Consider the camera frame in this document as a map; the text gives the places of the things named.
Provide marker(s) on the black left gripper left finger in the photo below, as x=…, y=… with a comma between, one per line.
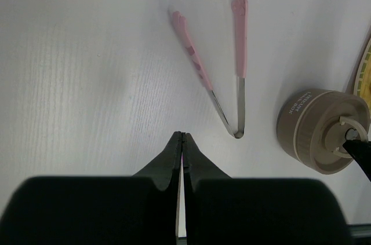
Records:
x=138, y=209

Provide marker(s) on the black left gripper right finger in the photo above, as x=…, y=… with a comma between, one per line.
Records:
x=224, y=210

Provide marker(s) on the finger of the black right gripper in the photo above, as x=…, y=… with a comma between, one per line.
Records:
x=360, y=151

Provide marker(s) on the taupe round lunch box lid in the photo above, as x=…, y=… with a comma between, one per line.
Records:
x=352, y=116

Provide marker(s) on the round steel lunch box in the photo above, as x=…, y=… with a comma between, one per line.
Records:
x=292, y=120

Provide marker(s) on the pink cat paw tongs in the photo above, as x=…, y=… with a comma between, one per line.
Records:
x=240, y=13

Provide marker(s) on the woven bamboo tray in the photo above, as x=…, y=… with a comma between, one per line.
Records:
x=362, y=79

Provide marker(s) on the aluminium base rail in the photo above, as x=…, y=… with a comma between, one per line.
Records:
x=360, y=231

